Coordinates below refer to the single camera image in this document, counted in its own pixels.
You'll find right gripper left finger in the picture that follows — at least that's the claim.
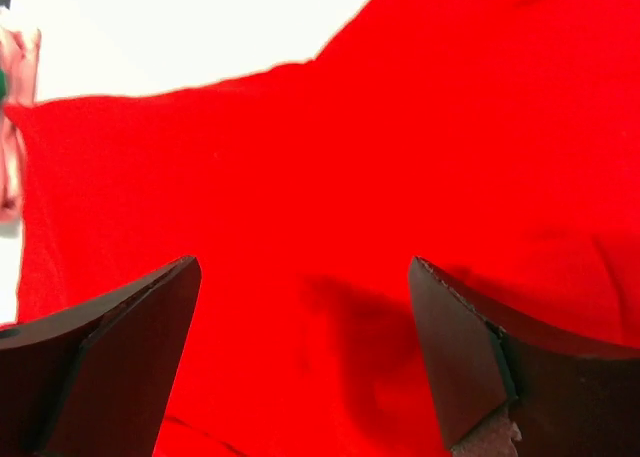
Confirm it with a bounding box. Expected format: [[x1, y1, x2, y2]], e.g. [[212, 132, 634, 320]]
[[1, 256, 201, 457]]

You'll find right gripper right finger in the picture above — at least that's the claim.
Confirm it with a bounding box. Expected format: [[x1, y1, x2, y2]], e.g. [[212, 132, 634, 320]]
[[409, 258, 639, 456]]

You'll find pink folded t shirt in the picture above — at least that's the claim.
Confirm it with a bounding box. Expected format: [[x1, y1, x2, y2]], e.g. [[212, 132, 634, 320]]
[[1, 23, 41, 223]]

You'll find green folded t shirt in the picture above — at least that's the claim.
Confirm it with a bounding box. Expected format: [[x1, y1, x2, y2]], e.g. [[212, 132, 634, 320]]
[[0, 69, 8, 102]]

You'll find red t shirt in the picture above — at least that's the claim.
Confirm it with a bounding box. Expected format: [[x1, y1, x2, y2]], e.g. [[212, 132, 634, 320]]
[[7, 0, 639, 456]]

